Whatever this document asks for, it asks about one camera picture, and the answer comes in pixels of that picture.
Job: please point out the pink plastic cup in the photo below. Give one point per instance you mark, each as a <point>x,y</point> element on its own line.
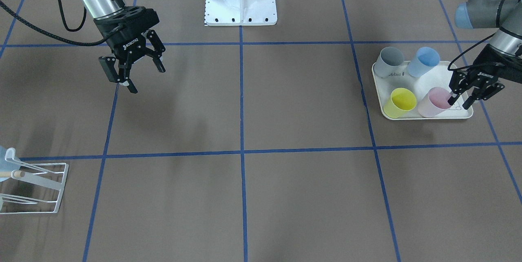
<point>435,102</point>

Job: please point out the grey plastic cup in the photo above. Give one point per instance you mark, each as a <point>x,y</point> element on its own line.
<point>388,61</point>

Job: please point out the light blue cup front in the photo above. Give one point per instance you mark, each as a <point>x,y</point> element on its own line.
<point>6,166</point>

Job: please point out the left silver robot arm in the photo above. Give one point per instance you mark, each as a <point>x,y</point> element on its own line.
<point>504,15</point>

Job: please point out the white wire cup rack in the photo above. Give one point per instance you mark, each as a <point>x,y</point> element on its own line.
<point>36,188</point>

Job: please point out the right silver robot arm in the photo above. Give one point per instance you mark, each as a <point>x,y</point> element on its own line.
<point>98,9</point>

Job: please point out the light blue cup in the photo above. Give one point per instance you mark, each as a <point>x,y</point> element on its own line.
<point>425,59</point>
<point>6,166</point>

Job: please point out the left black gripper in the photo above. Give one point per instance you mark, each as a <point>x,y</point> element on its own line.
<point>486,75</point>

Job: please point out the cream plastic tray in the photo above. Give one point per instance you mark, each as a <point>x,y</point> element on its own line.
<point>438,77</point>

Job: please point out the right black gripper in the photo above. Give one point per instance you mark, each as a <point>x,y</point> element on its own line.
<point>129,45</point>

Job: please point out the yellow plastic cup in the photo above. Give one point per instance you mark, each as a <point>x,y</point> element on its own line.
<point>400,102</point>

